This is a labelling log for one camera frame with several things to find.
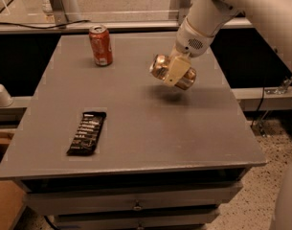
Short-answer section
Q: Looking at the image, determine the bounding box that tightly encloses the metal frame bracket left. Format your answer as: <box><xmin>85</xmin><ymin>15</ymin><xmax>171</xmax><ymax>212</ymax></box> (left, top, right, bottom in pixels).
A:
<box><xmin>49</xmin><ymin>0</ymin><xmax>67</xmax><ymax>26</ymax></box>

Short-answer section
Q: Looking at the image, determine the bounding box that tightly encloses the white pipe at left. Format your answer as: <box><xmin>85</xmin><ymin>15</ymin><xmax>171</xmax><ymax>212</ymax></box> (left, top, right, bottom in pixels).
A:
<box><xmin>0</xmin><ymin>84</ymin><xmax>13</xmax><ymax>107</ymax></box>

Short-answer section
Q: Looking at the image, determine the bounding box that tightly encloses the black cable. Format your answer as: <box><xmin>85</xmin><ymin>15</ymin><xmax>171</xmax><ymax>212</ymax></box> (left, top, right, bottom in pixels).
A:
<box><xmin>0</xmin><ymin>19</ymin><xmax>91</xmax><ymax>30</ymax></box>

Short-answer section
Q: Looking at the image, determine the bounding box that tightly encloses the brown cardboard box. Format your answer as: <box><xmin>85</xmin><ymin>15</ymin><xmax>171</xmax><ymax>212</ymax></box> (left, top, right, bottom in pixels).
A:
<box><xmin>0</xmin><ymin>130</ymin><xmax>25</xmax><ymax>230</ymax></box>

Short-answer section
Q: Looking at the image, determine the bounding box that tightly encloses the black snack bar wrapper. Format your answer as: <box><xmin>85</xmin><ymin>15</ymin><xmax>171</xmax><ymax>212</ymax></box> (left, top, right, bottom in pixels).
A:
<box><xmin>67</xmin><ymin>111</ymin><xmax>106</xmax><ymax>156</ymax></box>

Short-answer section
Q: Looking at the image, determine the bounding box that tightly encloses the orange gold soda can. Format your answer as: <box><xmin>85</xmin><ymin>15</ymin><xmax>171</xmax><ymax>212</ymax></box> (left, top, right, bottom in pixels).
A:
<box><xmin>149</xmin><ymin>55</ymin><xmax>196</xmax><ymax>90</ymax></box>

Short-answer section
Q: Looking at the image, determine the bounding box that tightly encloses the red soda can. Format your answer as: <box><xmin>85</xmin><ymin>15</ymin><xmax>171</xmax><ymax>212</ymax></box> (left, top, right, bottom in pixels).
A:
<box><xmin>89</xmin><ymin>25</ymin><xmax>113</xmax><ymax>66</ymax></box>

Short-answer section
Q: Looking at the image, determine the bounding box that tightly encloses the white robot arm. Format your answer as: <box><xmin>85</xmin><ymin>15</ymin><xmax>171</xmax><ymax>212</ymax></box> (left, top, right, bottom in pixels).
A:
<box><xmin>164</xmin><ymin>0</ymin><xmax>292</xmax><ymax>230</ymax></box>

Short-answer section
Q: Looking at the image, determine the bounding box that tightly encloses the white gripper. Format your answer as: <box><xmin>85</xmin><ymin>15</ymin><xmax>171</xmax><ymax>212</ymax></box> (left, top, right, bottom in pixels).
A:
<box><xmin>164</xmin><ymin>19</ymin><xmax>214</xmax><ymax>86</ymax></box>

